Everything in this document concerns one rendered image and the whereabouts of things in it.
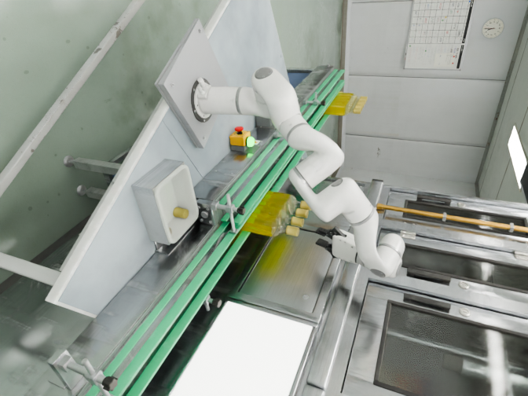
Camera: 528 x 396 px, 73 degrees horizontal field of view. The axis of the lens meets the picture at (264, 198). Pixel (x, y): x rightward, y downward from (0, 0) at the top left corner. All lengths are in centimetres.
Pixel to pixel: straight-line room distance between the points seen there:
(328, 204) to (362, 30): 615
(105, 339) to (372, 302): 86
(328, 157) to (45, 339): 112
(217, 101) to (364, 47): 593
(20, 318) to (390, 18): 648
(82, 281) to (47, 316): 50
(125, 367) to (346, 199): 72
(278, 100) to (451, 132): 652
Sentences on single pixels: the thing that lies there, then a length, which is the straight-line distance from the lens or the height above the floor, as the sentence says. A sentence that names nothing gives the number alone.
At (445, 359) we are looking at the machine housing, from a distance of 129.
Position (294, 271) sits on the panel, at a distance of 139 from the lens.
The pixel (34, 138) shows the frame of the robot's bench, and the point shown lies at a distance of 161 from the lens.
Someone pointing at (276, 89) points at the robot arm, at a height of 111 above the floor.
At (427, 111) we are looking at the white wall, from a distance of 732.
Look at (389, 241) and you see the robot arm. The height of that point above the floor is 149.
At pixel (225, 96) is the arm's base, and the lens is 127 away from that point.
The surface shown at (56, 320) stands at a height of 43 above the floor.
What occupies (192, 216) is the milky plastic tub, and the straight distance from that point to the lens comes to 130.
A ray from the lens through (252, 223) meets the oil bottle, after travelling 138.
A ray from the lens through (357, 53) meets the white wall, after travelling 713.
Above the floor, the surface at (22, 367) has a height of 47.
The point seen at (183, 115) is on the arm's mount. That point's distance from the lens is 126.
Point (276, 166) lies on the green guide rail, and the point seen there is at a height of 94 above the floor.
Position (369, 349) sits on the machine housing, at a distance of 125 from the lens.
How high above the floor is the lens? 151
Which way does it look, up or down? 21 degrees down
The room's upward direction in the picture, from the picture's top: 100 degrees clockwise
